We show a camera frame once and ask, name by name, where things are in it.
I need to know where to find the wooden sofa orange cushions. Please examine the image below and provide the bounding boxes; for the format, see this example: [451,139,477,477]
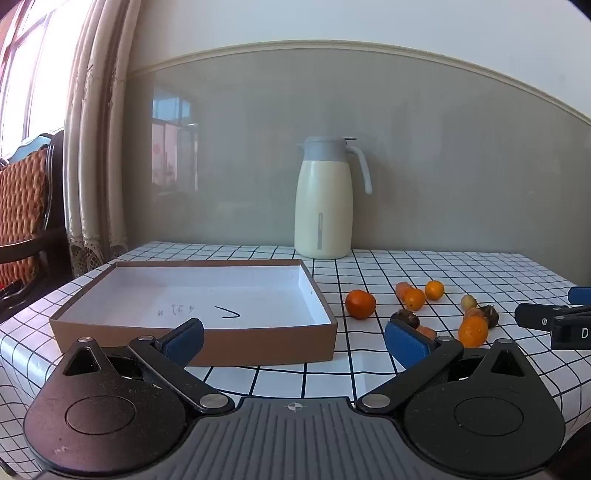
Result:
[0,130,75,324]

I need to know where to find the large tangerine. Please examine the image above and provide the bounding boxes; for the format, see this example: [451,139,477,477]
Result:
[345,289,377,320]

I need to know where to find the shallow brown cardboard box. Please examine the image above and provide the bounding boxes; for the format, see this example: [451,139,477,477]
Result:
[48,258,339,367]

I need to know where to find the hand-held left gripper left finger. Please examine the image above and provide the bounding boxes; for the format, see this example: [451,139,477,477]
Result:
[44,318,236,414]

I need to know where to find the white black checkered tablecloth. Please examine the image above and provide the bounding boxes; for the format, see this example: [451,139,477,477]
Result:
[0,241,591,480]

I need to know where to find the window with red frame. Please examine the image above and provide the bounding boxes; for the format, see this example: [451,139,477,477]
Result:
[0,0,100,160]

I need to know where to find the cream thermos jug grey lid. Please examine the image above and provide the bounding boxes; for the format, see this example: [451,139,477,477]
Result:
[294,136,373,260]

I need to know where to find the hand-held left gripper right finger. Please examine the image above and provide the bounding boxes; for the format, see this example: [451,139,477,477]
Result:
[355,320,543,412]

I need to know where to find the beige lace curtain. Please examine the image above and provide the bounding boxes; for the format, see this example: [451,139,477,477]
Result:
[62,0,144,280]

